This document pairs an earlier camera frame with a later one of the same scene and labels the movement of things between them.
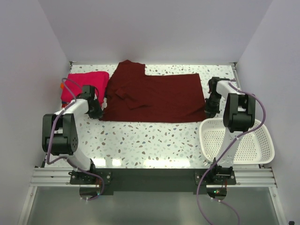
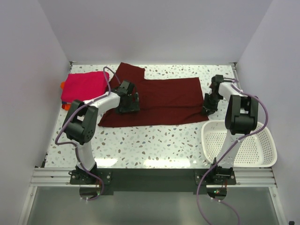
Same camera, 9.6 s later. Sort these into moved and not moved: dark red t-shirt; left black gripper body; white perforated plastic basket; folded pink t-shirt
Moved: left black gripper body
Not moved: folded pink t-shirt; white perforated plastic basket; dark red t-shirt
